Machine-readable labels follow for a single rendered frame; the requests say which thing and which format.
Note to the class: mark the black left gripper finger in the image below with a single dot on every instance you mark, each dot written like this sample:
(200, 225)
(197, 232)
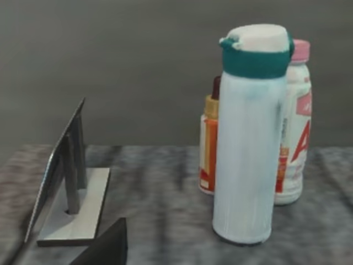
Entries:
(106, 246)

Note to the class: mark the grey metal stand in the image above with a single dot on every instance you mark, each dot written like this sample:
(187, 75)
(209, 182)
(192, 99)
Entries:
(69, 187)

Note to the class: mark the orange bottle with yellow cap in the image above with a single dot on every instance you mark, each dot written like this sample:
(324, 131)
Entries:
(208, 143)

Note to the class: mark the white thermos with teal lid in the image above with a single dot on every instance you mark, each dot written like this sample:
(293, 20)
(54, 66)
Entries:
(245, 154)

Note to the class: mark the white bottle with pink cap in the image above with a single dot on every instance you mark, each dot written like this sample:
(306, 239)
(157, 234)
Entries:
(295, 132)

